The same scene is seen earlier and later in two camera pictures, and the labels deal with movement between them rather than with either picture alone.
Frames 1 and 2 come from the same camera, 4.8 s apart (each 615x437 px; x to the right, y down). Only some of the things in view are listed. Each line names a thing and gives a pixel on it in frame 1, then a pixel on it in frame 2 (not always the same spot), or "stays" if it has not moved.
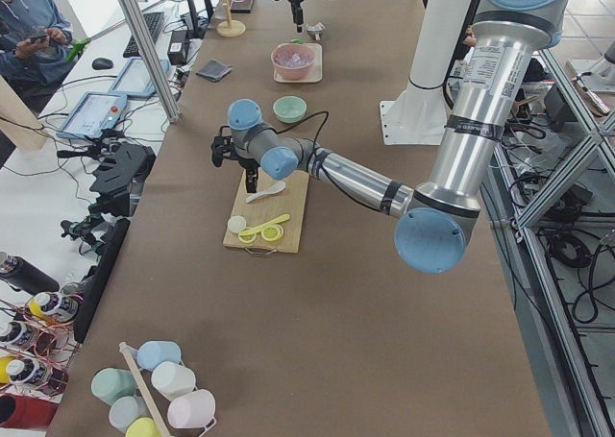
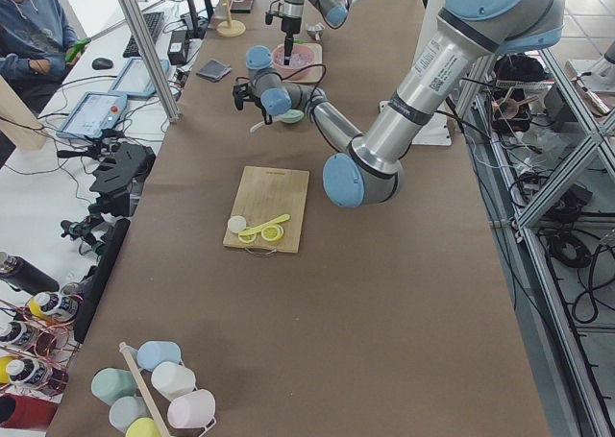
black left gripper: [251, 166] → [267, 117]
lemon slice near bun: [247, 238] stays
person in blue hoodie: [36, 36] stays
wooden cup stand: [229, 28] stays
